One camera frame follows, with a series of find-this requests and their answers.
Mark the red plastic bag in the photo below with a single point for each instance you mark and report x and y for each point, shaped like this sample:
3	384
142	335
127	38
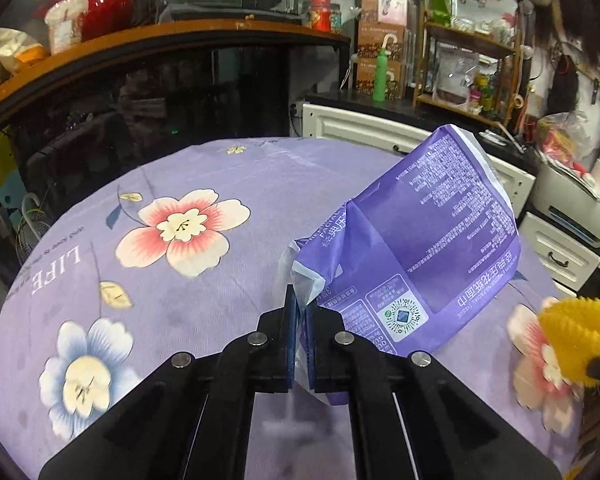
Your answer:
562	140

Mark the black hanging bag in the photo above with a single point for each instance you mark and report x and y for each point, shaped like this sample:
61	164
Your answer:
566	85

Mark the wooden rack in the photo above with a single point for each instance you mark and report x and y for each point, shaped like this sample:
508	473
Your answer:
480	45

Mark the green bag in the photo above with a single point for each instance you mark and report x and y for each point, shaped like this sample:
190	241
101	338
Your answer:
440	5

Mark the yellow foam fruit net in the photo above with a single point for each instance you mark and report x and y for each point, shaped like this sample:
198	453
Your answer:
575	335

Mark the purple tissue packet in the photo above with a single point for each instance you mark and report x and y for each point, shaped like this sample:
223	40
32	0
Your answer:
430	240

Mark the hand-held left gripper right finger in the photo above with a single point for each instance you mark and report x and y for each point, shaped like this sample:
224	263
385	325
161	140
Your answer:
311	355

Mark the yellow snack bag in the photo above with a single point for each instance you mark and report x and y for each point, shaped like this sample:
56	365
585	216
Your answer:
20	52

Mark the brown printed box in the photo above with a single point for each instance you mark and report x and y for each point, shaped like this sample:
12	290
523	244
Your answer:
365	77
370	10
367	42

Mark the red tin jar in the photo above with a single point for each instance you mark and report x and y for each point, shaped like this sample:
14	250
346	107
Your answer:
324	15

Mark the wooden top display counter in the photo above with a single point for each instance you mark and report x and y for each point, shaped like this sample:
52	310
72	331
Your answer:
155	75

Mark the green bottle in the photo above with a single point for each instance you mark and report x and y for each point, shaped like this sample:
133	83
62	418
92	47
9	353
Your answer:
381	77

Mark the clear packet with dark contents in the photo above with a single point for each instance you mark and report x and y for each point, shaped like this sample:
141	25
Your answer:
455	80

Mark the labelled plastic cup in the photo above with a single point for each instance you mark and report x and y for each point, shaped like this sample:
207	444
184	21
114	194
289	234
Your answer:
66	25

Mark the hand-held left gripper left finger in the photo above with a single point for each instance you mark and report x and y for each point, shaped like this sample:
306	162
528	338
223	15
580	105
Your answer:
291	340

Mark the white printer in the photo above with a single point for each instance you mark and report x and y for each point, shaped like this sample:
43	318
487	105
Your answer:
570	205

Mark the white drawer cabinet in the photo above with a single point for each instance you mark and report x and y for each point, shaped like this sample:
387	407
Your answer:
555	250

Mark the red vase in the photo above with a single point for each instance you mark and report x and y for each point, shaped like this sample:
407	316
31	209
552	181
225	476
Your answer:
105	0

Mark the purple floral tablecloth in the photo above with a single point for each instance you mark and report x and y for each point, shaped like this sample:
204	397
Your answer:
205	310

